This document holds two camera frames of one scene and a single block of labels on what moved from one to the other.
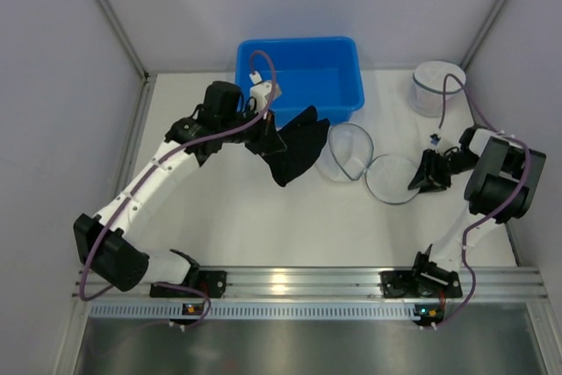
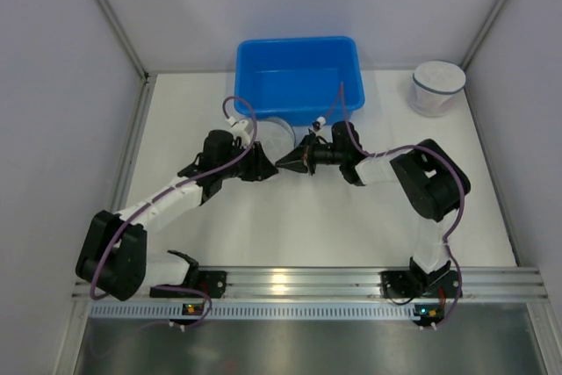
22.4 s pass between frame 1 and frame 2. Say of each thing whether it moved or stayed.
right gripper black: moved
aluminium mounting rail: stayed
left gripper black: moved
